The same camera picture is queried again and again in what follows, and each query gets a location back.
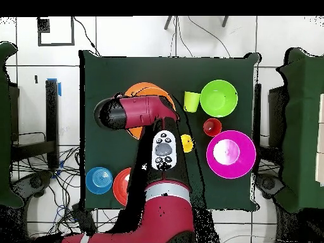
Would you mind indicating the blue tape strip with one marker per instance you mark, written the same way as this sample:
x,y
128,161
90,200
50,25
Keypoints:
x,y
59,89

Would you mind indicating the black floor box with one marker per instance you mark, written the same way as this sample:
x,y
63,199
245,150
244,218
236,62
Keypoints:
x,y
84,220

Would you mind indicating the dark green table cloth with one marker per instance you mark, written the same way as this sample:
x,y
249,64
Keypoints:
x,y
114,73

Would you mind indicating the pink plastic bowl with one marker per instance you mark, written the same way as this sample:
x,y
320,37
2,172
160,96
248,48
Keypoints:
x,y
243,167

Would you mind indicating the small black floor object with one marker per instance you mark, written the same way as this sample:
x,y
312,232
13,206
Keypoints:
x,y
36,79

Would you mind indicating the blue plastic bowl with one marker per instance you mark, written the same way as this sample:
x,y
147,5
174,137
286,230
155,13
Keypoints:
x,y
99,180

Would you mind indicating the green covered side table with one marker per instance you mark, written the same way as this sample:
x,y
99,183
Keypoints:
x,y
301,126
5,114

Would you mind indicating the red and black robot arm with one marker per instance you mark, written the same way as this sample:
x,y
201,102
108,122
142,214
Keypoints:
x,y
164,217

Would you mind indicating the red plastic cup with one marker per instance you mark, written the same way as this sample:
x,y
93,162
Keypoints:
x,y
215,124

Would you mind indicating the orange plastic bowl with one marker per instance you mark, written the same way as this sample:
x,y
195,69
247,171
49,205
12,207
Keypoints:
x,y
146,88

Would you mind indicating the red-orange plastic bowl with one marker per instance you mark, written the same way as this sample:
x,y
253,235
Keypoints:
x,y
121,187

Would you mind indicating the yellow plastic cup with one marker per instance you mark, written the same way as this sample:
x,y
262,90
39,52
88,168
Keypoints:
x,y
186,144

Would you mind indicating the black metal stand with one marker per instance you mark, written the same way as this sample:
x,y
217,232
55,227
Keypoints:
x,y
52,114

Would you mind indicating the grey tripod leg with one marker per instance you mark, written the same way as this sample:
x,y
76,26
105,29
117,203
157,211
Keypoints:
x,y
168,23
225,21

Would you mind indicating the green plastic bowl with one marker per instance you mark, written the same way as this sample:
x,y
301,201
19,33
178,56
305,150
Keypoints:
x,y
219,98

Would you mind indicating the green plastic cup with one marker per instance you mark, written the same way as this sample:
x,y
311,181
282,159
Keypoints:
x,y
191,101

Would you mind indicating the black square floor frame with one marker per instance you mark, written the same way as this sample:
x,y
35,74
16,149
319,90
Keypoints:
x,y
55,44

